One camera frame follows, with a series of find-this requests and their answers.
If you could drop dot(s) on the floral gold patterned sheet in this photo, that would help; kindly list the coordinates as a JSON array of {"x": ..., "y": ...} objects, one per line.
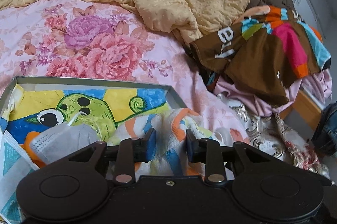
[{"x": 273, "y": 136}]

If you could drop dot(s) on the pale pink garment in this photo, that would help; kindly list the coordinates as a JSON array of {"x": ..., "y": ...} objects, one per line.
[{"x": 319, "y": 85}]

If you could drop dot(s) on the blue denim jeans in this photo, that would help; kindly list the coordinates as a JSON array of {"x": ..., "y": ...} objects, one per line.
[{"x": 324, "y": 138}]

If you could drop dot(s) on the pink floral bedspread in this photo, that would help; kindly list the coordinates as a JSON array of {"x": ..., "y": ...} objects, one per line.
[{"x": 72, "y": 38}]

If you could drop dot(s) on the grey tray with cartoon picture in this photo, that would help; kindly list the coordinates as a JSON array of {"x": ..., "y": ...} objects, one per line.
[{"x": 38, "y": 103}]

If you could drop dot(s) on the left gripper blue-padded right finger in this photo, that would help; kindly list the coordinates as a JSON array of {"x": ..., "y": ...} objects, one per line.
[{"x": 196, "y": 149}]

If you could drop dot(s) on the blue and white wipes pack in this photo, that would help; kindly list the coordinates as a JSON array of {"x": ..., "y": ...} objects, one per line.
[{"x": 15, "y": 165}]

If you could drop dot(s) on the grey disposable face mask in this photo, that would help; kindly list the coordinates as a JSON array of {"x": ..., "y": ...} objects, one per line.
[{"x": 64, "y": 139}]

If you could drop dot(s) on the brown multicolour garment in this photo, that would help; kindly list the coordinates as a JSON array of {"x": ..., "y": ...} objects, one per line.
[{"x": 264, "y": 52}]

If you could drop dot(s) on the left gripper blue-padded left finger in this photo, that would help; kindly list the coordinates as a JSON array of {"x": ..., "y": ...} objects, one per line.
[{"x": 144, "y": 148}]

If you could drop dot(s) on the striped white orange towel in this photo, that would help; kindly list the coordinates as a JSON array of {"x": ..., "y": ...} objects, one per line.
[{"x": 169, "y": 156}]

